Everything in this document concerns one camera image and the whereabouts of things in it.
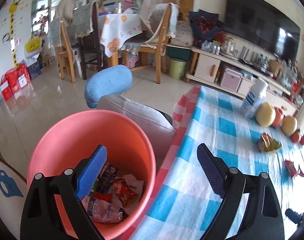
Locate red wedding candy bag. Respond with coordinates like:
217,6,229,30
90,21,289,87
110,178,138,209

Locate pink plastic trash bucket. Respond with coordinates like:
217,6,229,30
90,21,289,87
27,110,156,239

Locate white paper trash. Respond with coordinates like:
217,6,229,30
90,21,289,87
111,174,144,213

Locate cushion with blue teapot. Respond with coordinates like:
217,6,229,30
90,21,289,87
0,159,27,239

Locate small red wrapper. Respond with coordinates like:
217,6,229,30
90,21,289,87
285,160,304,178

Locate pink wipes packet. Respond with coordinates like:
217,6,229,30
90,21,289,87
81,196,129,223

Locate yellow snack wrapper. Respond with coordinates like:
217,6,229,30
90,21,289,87
258,133,282,153

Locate blue checkered tablecloth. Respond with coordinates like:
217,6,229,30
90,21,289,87
122,86,304,239

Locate yellow pear right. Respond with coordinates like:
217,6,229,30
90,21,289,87
281,116,298,136

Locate yellow pear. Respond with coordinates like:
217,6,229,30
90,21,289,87
281,116,298,136
255,102,276,127

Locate yellow pear left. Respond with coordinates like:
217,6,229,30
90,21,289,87
255,102,276,127

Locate red apple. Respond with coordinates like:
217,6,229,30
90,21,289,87
271,107,284,127

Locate white milk bottle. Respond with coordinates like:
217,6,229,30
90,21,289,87
240,77,268,119

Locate grey sofa cushion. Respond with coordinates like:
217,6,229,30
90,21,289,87
97,94,176,158

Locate red gift boxes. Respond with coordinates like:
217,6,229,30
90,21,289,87
0,63,31,101

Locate pink storage box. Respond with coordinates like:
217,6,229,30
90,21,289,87
220,67,242,92

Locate blue round stool cushion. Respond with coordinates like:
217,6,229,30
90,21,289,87
84,64,132,109

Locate cream TV cabinet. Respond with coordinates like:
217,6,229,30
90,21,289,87
186,47,298,116

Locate green waste bin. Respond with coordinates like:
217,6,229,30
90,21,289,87
169,58,187,80

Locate yellow bag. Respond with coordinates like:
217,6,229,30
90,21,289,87
25,37,42,53

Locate white electric kettle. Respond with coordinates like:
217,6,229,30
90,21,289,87
223,37,236,55

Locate dark wooden chair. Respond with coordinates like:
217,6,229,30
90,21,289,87
74,1,103,80

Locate wooden dining chair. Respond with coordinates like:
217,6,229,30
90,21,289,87
121,3,179,84

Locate dark flower bouquet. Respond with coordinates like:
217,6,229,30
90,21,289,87
188,9,226,48

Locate dining table with cloth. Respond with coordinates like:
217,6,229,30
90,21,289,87
98,14,142,67

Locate black flat television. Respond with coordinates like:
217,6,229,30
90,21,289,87
224,0,300,62

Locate person in white top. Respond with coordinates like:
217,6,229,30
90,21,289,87
54,0,78,24

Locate giraffe height wall sticker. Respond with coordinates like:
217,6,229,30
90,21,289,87
3,0,20,68

